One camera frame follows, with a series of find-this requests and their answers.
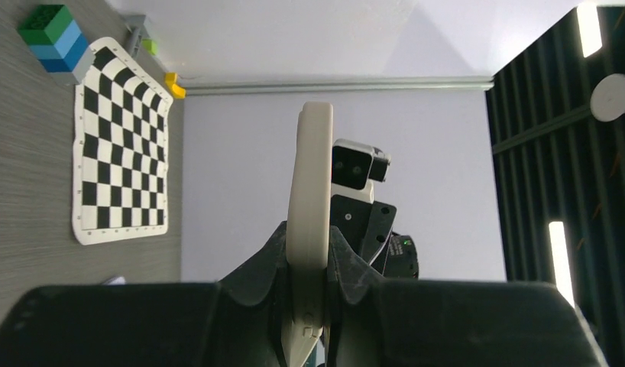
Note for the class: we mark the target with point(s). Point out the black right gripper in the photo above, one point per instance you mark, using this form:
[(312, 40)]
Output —
[(366, 227)]

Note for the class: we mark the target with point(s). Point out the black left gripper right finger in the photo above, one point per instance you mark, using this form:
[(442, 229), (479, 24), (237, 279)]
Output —
[(377, 321)]

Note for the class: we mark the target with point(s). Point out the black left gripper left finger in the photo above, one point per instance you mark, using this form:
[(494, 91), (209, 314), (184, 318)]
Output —
[(232, 322)]

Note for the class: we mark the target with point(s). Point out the cream cased phone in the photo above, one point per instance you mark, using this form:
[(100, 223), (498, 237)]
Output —
[(307, 234)]

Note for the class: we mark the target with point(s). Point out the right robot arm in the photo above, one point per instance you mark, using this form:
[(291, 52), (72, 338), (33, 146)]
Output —
[(402, 260)]

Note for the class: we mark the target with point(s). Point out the lilac phone case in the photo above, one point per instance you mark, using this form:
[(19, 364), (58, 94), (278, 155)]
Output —
[(118, 280)]

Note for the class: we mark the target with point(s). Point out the black white chessboard mat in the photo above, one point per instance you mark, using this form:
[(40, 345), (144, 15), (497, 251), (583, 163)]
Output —
[(120, 150)]

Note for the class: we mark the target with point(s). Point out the yellow curved toy piece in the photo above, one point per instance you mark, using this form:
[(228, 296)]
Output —
[(171, 81)]

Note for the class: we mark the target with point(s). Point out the small green cube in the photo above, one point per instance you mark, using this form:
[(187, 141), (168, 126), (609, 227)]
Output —
[(150, 46)]

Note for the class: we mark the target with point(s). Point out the white round ceiling device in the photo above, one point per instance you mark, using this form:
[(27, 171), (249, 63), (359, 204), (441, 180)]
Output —
[(607, 101)]

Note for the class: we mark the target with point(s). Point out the ceiling light strip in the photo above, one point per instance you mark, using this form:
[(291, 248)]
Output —
[(589, 28)]

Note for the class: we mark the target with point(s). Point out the green blue block stack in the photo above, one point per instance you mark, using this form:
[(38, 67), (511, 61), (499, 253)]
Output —
[(56, 40)]

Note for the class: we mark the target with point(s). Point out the aluminium frame rail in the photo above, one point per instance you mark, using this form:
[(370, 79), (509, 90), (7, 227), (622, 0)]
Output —
[(342, 85)]

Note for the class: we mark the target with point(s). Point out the grey metal bracket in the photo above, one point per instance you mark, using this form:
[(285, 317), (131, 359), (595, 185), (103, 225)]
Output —
[(138, 28)]

